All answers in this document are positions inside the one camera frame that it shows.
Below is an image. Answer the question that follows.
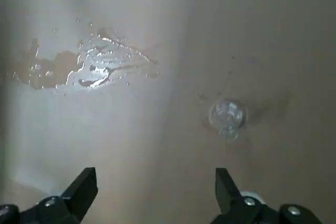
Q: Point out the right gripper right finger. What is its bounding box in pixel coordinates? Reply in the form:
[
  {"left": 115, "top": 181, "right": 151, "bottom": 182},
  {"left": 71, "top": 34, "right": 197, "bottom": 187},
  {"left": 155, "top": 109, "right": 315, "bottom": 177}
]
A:
[{"left": 209, "top": 167, "right": 324, "bottom": 224}]

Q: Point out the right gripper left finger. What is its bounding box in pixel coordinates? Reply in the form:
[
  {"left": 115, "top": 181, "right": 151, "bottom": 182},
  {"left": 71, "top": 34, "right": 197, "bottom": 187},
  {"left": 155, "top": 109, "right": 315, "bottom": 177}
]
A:
[{"left": 0, "top": 166, "right": 99, "bottom": 224}]

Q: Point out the clear glass conical flask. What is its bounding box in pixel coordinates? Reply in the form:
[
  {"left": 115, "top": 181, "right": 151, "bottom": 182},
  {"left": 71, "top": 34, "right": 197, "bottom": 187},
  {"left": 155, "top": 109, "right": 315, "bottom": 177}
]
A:
[{"left": 208, "top": 99, "right": 249, "bottom": 144}]

